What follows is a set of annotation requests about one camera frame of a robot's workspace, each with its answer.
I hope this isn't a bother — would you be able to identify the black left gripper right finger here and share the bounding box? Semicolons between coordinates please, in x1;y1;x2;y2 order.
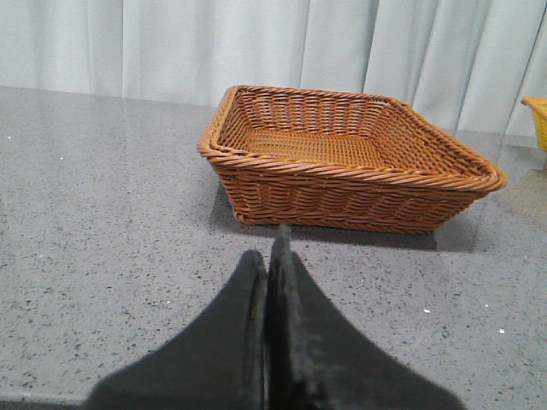
268;225;464;409

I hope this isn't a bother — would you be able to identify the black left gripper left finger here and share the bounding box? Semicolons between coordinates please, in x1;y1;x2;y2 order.
86;250;268;409

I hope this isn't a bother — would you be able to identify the brown wicker basket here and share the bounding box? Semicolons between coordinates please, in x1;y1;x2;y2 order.
197;85;507;234

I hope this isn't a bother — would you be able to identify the white curtain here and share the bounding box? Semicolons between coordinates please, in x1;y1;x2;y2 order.
1;1;546;136

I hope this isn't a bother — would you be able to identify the yellow wicker basket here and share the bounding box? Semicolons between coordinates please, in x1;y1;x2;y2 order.
521;96;547;152

